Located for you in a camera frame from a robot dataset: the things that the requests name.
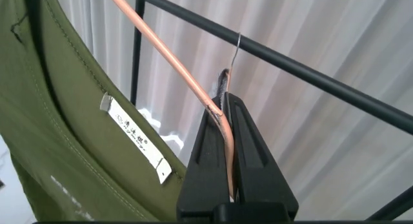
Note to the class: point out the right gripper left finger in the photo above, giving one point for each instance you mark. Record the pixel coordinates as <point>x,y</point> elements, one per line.
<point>203,172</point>

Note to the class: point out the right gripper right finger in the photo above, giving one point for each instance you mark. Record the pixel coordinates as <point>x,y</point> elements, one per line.
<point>261,175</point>

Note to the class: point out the green garment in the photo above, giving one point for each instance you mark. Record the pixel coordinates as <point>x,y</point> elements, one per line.
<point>64,120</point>

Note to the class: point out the black clothes rack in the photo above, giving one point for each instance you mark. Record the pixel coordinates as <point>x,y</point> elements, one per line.
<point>290,64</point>

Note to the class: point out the white curtain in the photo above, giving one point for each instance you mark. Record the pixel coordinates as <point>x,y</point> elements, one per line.
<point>322,24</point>

